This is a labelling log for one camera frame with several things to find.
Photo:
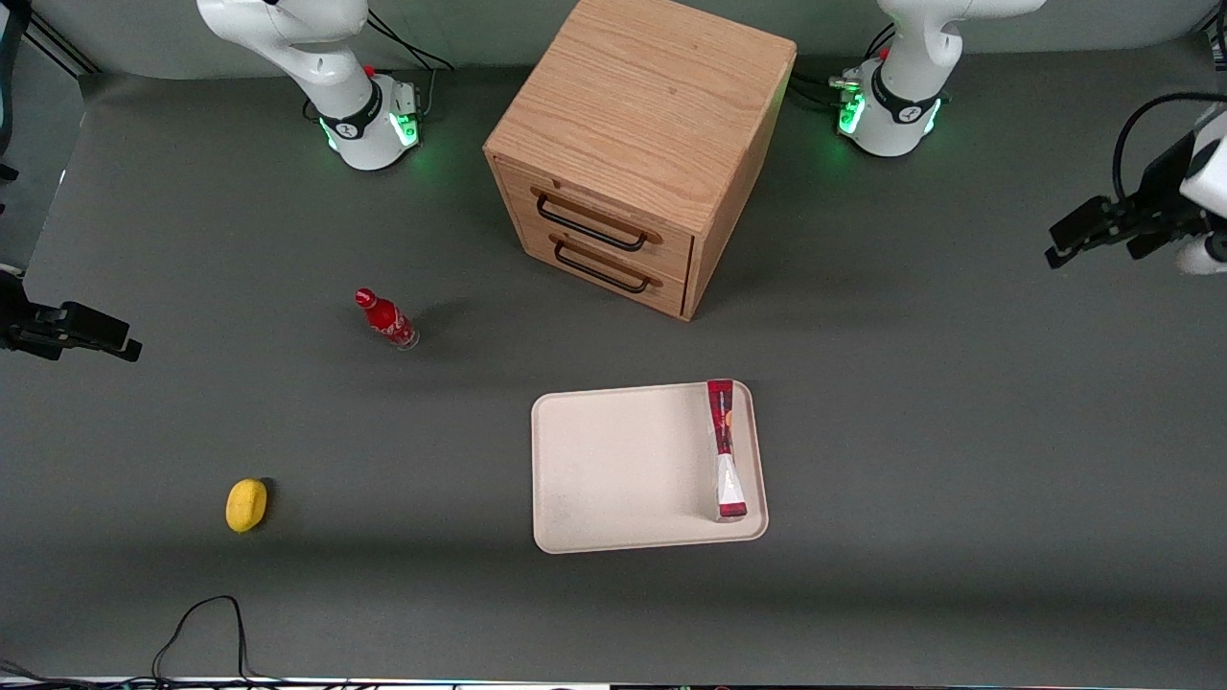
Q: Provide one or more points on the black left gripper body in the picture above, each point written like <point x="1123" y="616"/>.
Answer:
<point x="1158" y="192"/>

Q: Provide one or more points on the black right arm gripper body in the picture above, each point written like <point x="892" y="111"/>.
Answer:
<point x="17" y="324"/>

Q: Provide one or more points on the cream plastic tray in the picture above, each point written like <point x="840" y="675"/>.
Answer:
<point x="623" y="470"/>

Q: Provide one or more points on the red tartan cookie box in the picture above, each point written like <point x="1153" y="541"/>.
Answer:
<point x="722" y="431"/>

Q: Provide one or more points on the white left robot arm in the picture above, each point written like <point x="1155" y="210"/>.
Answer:
<point x="901" y="96"/>

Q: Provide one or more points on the wooden drawer cabinet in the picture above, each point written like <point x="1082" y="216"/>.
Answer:
<point x="652" y="96"/>

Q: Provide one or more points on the yellow lemon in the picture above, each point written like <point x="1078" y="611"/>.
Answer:
<point x="246" y="505"/>

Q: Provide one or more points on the wooden drawer front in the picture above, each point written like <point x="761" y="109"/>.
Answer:
<point x="594" y="278"/>
<point x="613" y="206"/>

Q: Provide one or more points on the red cola bottle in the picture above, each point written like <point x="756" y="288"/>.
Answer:
<point x="387" y="320"/>

